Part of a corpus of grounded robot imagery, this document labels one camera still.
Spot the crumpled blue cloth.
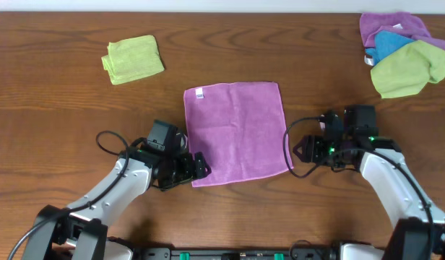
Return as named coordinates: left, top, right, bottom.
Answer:
left=364, top=31, right=413, bottom=66

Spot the pink microfiber cloth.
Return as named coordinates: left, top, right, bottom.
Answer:
left=183, top=82, right=291, bottom=187

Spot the folded light green cloth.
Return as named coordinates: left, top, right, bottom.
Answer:
left=101, top=35, right=165, bottom=85

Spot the crumpled green cloth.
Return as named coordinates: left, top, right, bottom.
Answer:
left=371, top=40, right=445, bottom=99

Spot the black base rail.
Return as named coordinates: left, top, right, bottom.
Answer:
left=132, top=247, right=339, bottom=260

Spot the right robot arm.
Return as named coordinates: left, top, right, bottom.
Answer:
left=293, top=133, right=445, bottom=259

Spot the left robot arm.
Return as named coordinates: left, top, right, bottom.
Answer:
left=19, top=147, right=211, bottom=259

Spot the crumpled purple cloth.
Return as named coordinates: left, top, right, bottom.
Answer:
left=359, top=12, right=445, bottom=50

